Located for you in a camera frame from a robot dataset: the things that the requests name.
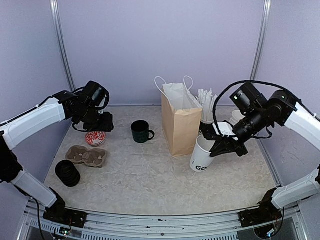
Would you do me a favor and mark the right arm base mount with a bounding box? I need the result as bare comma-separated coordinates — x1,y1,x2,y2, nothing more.
238,203,283,228

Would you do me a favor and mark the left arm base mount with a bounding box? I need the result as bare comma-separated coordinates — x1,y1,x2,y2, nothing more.
43,205,88,228

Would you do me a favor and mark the stack of white cups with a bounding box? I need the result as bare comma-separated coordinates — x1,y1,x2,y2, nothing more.
229,110,244,126

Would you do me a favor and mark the left aluminium frame post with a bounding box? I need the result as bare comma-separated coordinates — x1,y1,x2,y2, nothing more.
49,0,76,91

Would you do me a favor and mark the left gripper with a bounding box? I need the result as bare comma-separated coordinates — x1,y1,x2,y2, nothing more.
74,105,114,132

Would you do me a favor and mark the black cup with straws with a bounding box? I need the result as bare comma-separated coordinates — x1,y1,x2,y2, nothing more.
196,89,218,135

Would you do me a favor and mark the front aluminium rail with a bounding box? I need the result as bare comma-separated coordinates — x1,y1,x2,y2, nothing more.
14,200,311,240

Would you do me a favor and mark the brown paper bag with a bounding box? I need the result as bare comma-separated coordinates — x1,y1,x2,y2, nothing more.
154,75,203,157

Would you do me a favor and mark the stack of black lids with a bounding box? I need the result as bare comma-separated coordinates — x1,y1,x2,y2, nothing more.
55,160,81,188

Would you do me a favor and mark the white paper cup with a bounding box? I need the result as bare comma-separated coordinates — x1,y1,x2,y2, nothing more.
190,135,215,173

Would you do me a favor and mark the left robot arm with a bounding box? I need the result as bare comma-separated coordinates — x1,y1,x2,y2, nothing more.
0,81,114,223

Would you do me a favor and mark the aluminium frame post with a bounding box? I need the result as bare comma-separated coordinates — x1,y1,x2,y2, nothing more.
49,0,76,91
249,0,272,80

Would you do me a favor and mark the red patterned bowl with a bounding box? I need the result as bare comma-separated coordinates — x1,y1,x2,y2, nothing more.
85,131,106,147

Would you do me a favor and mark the cardboard cup carrier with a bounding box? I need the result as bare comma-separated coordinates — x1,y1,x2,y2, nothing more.
65,145,108,168

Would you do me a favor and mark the dark green mug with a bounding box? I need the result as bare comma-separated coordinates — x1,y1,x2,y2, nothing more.
130,120,155,144

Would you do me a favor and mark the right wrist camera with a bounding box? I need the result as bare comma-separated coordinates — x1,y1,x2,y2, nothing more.
212,122,237,138

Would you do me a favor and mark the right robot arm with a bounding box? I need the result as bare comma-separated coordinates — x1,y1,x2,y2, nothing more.
204,80,320,222

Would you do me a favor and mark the right aluminium frame post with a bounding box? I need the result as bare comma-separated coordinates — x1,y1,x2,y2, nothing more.
249,0,272,80

